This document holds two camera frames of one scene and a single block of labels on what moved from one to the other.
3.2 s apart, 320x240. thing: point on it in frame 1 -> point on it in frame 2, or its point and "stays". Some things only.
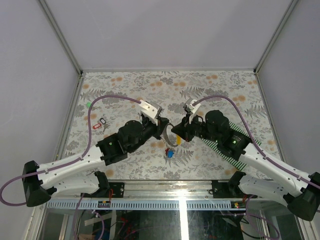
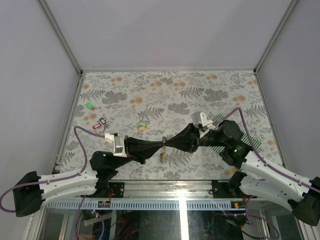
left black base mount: [118, 189] stays
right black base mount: [228, 190] stays
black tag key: [105, 126] stays
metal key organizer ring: [164, 138] -> [163, 155]
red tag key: [97, 126] stays
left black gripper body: [152, 130] -> [126, 149]
